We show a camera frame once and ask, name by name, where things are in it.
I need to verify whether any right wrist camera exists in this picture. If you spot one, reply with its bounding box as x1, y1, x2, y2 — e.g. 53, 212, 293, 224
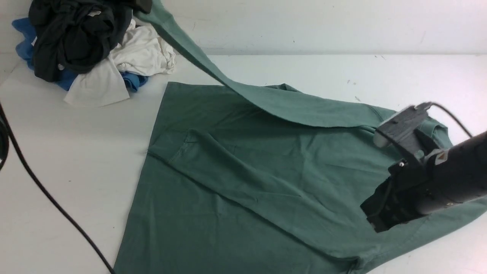
373, 102, 439, 155

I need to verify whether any blue garment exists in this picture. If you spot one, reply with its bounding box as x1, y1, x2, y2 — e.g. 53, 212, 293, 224
11, 18, 148, 92

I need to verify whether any white garment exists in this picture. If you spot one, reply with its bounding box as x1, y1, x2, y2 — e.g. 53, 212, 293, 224
64, 20, 176, 107

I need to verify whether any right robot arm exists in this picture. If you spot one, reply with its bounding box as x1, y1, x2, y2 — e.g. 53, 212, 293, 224
360, 130, 487, 233

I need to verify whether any black garment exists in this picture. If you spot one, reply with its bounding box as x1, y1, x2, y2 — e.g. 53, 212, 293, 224
29, 0, 153, 83

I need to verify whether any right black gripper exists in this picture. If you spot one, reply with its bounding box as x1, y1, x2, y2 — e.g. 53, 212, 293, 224
360, 160, 428, 233

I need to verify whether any left camera cable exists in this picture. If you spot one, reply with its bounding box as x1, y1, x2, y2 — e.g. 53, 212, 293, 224
0, 103, 116, 274

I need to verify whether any green long sleeve shirt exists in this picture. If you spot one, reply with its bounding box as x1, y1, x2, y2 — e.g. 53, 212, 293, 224
114, 1, 486, 274

